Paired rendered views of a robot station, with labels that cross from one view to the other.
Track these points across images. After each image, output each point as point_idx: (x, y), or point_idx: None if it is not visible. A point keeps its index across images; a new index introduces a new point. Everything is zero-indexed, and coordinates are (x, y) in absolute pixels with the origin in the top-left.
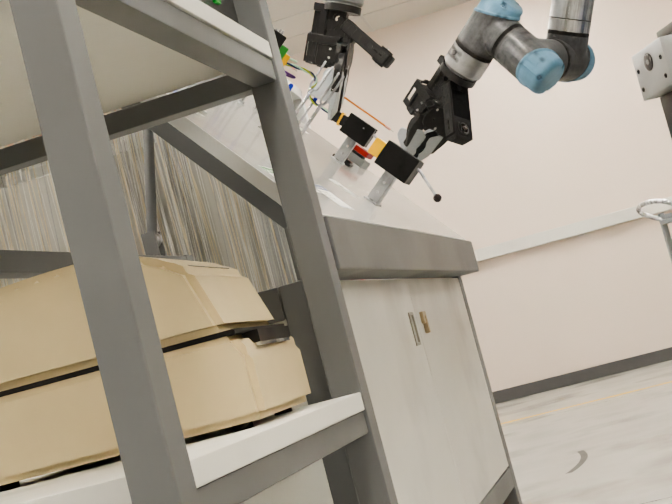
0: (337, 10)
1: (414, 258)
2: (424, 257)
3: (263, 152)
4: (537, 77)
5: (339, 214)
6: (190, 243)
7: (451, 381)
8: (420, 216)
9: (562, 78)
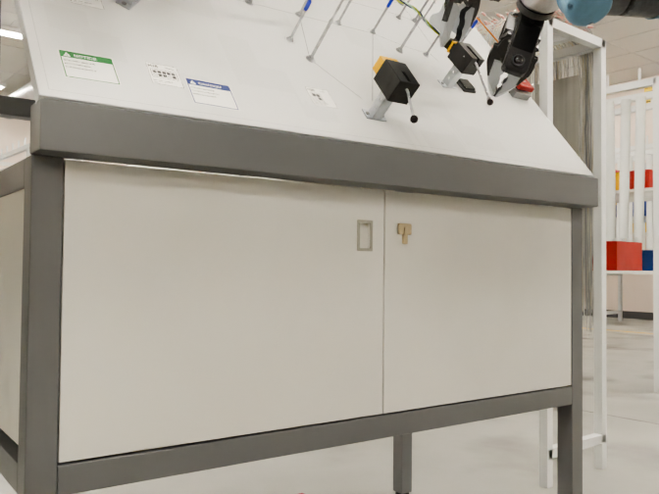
0: None
1: (351, 170)
2: (392, 172)
3: (161, 47)
4: (568, 6)
5: (139, 105)
6: None
7: (448, 293)
8: (513, 144)
9: (631, 13)
